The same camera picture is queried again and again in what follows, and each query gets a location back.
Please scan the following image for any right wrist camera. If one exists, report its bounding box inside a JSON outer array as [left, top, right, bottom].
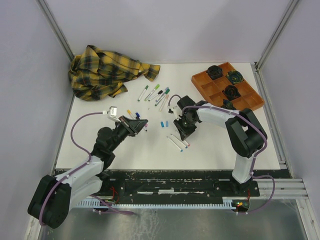
[[167, 105, 182, 120]]

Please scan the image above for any white slotted cable duct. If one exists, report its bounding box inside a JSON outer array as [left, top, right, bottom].
[[74, 196, 237, 208]]

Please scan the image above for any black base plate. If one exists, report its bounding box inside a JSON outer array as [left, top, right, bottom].
[[82, 169, 261, 204]]

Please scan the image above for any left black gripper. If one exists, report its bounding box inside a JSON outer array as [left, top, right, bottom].
[[109, 115, 148, 152]]

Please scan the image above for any green blue rolled sock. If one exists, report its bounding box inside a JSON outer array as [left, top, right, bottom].
[[226, 70, 244, 85]]

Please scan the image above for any purple cap marker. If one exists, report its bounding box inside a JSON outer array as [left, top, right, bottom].
[[154, 94, 166, 107]]

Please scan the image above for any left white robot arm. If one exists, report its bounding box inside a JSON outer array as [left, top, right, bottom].
[[27, 116, 148, 229]]

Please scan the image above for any aluminium frame post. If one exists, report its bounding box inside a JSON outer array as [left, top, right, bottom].
[[254, 0, 305, 73], [36, 0, 75, 62]]

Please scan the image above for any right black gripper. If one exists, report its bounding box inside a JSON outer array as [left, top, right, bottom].
[[173, 115, 197, 141]]

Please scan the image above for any left aluminium frame post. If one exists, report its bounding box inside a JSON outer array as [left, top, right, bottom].
[[36, 0, 75, 62]]

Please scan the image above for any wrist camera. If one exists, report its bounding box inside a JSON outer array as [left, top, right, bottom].
[[167, 105, 182, 120], [107, 106, 120, 122]]

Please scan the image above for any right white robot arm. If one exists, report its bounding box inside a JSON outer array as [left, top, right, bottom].
[[167, 95, 268, 196]]

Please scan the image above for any black cap marker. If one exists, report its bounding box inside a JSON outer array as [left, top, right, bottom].
[[148, 90, 163, 102]]

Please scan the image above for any yellow plaid shirt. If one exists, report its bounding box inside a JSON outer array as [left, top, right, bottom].
[[68, 45, 161, 102]]

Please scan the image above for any right aluminium frame post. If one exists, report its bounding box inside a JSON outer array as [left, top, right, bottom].
[[254, 0, 305, 73]]

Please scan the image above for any yellow cap marker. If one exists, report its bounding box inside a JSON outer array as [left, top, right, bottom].
[[127, 109, 135, 119]]

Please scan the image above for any pink cap marker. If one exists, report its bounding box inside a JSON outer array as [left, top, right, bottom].
[[159, 94, 169, 112]]

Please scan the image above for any dark floral rolled sock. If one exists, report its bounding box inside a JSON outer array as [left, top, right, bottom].
[[223, 85, 241, 101]]

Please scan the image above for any light green cap marker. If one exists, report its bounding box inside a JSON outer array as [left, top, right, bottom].
[[144, 84, 160, 101]]

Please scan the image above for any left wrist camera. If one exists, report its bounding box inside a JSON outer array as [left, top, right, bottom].
[[107, 106, 120, 122]]

